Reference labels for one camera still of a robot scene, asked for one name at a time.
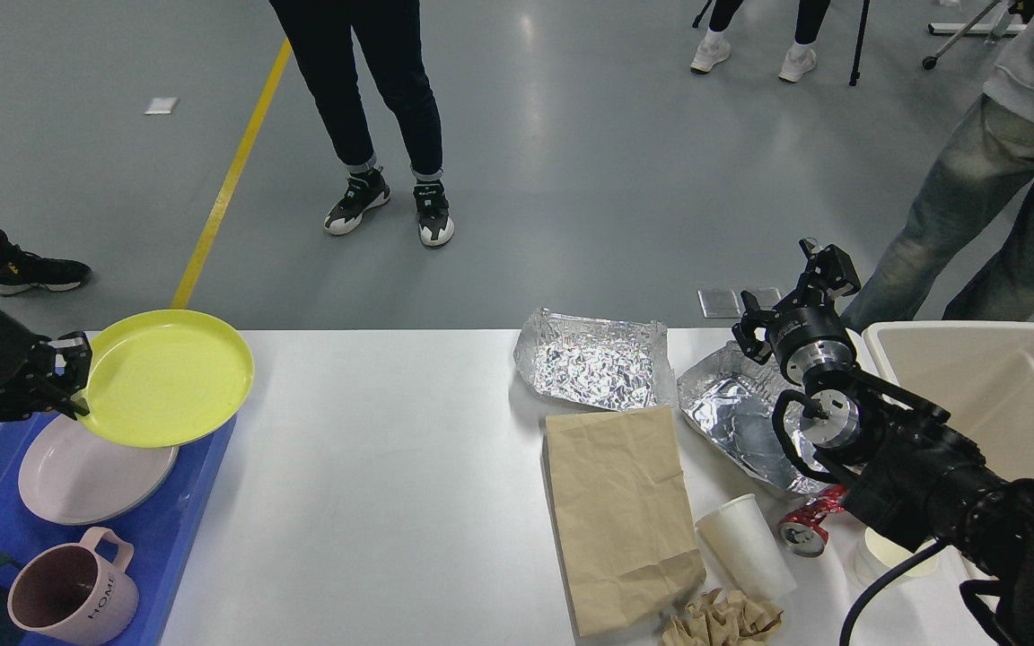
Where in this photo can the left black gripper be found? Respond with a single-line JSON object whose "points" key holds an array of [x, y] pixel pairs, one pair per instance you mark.
{"points": [[62, 367]]}

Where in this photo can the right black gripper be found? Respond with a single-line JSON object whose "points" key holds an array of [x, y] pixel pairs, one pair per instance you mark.
{"points": [[808, 341]]}

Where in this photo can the yellow plate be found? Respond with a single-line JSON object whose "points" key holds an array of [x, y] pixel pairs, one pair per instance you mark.
{"points": [[165, 378]]}

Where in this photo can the pink mug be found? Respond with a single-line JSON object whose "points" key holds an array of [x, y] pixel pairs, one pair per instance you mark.
{"points": [[78, 593]]}

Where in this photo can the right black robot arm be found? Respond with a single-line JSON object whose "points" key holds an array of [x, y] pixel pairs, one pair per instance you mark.
{"points": [[907, 473]]}

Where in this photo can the metal floor plate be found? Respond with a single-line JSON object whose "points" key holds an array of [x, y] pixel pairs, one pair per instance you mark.
{"points": [[728, 304]]}

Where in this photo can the pink plate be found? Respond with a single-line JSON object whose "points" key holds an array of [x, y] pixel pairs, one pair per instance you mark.
{"points": [[71, 476]]}

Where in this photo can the crumpled foil sheet right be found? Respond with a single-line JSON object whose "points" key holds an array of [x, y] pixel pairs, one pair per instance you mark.
{"points": [[729, 399]]}

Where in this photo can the crumpled foil sheet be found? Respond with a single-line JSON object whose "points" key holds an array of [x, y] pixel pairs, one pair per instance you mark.
{"points": [[602, 363], [729, 399]]}

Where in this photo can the blue plastic tray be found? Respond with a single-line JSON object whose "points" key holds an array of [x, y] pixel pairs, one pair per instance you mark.
{"points": [[162, 529]]}

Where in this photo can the crushed red can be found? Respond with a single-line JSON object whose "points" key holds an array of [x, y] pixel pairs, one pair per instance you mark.
{"points": [[801, 531]]}

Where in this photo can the crumpled foil sheet left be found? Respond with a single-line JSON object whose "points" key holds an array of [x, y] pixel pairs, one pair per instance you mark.
{"points": [[602, 363]]}

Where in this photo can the white paper cup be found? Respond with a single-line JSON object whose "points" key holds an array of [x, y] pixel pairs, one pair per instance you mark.
{"points": [[743, 543]]}

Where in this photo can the beige plastic bin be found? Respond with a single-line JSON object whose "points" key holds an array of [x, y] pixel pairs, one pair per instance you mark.
{"points": [[981, 371]]}

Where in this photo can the brown paper bag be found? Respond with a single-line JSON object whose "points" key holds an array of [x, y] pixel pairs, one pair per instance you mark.
{"points": [[622, 516]]}

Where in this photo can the crumpled brown paper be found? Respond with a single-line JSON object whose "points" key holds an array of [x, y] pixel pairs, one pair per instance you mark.
{"points": [[722, 617]]}

